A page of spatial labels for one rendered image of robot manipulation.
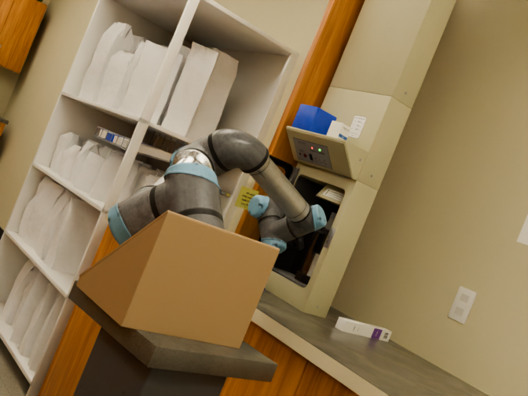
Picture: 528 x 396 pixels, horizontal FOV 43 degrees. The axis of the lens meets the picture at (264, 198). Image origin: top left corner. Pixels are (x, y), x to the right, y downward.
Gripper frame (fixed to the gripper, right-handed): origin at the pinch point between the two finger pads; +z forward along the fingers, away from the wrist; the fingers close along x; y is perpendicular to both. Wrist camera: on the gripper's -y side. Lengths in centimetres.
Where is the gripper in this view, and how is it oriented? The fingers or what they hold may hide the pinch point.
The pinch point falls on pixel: (328, 231)
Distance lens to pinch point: 237.2
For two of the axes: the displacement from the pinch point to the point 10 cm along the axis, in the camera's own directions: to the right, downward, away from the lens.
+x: -5.7, -2.4, 7.8
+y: 3.2, -9.5, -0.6
